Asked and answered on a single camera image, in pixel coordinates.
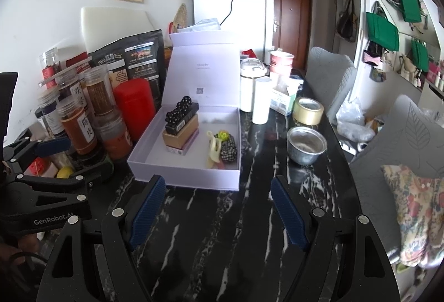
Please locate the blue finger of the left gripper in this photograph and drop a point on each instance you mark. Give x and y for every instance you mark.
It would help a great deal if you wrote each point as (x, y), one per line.
(52, 147)

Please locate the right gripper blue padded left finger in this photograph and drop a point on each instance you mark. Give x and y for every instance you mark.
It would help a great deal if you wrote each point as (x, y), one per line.
(144, 209)

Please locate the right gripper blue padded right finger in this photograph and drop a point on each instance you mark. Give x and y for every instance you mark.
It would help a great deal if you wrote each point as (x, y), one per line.
(293, 221)

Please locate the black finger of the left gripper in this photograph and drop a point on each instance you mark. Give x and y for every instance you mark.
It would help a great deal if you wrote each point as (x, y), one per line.
(96, 172)

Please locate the black rectangular box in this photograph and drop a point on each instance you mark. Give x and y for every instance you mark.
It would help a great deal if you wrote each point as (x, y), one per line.
(175, 129)

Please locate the cream hair claw clip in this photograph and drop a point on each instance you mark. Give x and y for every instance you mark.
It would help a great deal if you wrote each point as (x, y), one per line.
(214, 150)

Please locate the yellow green hair clip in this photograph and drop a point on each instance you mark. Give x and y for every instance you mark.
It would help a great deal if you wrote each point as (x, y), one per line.
(223, 135)

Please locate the yellow lemon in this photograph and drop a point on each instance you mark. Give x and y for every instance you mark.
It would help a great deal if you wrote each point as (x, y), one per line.
(64, 172)

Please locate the orange powder spice jar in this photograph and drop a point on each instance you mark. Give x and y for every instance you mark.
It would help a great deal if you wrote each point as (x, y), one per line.
(77, 125)

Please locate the brown spice jar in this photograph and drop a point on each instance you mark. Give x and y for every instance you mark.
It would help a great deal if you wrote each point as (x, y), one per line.
(99, 90)

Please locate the gold cardboard box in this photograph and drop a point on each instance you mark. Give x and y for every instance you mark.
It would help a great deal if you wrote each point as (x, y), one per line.
(178, 141)

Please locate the metal bowl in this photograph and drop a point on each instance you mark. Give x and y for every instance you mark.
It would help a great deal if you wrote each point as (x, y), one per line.
(305, 145)

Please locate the red plastic container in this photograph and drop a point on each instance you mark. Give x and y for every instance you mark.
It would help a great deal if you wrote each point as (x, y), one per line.
(135, 102)

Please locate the small red lidded jar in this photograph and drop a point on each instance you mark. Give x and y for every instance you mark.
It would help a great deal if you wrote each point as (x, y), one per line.
(50, 66)

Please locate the black white checkered scrunchie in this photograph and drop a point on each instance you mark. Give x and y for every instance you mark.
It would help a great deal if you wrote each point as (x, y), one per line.
(229, 151)

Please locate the packing tape roll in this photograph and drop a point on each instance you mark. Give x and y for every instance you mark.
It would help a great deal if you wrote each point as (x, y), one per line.
(307, 111)

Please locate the tissue box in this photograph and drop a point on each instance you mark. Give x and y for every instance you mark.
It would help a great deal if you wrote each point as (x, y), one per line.
(283, 96)

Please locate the black snack bag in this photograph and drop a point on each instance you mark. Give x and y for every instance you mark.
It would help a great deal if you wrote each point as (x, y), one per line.
(140, 56)

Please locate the floral cushion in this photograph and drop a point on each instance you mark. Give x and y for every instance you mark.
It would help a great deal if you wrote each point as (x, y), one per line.
(419, 205)

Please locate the white cylindrical tumbler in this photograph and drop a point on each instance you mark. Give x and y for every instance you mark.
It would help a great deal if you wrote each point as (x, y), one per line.
(262, 99)

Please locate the grey near chair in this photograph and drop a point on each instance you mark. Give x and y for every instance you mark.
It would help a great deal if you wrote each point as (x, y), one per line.
(408, 138)

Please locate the grey chair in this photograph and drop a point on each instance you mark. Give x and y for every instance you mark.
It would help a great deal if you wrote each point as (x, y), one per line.
(408, 138)
(331, 77)

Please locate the grey far chair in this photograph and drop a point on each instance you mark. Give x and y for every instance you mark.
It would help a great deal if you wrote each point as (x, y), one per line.
(331, 77)

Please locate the lavender gift box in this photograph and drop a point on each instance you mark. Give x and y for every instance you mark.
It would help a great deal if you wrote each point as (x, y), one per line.
(194, 139)

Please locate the pink paper cups stack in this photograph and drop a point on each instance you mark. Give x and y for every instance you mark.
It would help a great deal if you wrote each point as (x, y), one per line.
(281, 64)

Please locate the woven straw fan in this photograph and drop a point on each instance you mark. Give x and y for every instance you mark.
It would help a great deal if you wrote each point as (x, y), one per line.
(180, 19)

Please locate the white mini fridge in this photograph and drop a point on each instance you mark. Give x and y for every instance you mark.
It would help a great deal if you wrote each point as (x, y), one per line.
(249, 21)

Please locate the dark hanging handbag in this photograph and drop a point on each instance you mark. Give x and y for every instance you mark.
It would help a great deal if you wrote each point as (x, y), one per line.
(347, 24)

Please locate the large green tote bag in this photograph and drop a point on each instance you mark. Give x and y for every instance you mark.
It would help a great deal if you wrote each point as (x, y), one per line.
(380, 30)

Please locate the brown door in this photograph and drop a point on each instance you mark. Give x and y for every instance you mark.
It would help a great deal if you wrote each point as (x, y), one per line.
(292, 29)

